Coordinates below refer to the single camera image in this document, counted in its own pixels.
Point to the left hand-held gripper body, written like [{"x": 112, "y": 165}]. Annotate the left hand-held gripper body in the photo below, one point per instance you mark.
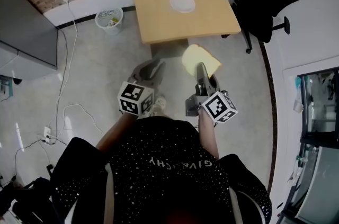
[{"x": 135, "y": 99}]

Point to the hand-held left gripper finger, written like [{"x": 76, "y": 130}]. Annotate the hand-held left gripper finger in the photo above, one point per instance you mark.
[
  {"x": 158, "y": 72},
  {"x": 143, "y": 68}
]

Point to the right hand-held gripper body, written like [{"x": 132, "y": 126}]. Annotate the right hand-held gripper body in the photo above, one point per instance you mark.
[{"x": 219, "y": 107}]

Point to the slice of bread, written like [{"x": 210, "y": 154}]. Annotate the slice of bread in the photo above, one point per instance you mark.
[{"x": 197, "y": 56}]

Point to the white plate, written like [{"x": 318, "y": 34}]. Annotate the white plate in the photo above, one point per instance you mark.
[{"x": 182, "y": 2}]

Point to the person's right forearm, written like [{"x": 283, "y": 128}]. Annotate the person's right forearm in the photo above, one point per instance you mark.
[{"x": 209, "y": 135}]

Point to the person's left forearm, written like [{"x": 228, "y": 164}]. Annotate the person's left forearm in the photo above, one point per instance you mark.
[{"x": 116, "y": 131}]

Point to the person's white shoe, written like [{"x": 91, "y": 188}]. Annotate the person's white shoe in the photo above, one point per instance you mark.
[{"x": 159, "y": 105}]

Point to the light wooden table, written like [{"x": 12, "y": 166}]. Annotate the light wooden table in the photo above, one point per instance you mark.
[{"x": 164, "y": 24}]

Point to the trash in wastebasket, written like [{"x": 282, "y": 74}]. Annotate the trash in wastebasket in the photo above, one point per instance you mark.
[{"x": 112, "y": 22}]

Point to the white mesh wastebasket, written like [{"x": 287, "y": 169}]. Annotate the white mesh wastebasket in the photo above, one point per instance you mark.
[{"x": 106, "y": 16}]

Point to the person's black speckled shirt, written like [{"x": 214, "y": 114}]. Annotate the person's black speckled shirt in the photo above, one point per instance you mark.
[{"x": 164, "y": 170}]

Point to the white power strip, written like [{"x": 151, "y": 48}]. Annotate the white power strip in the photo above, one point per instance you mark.
[{"x": 47, "y": 135}]

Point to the black framed glass cabinet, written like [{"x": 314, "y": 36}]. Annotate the black framed glass cabinet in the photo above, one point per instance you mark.
[{"x": 317, "y": 111}]

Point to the teal metal stand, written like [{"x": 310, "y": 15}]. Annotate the teal metal stand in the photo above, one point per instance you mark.
[{"x": 5, "y": 86}]

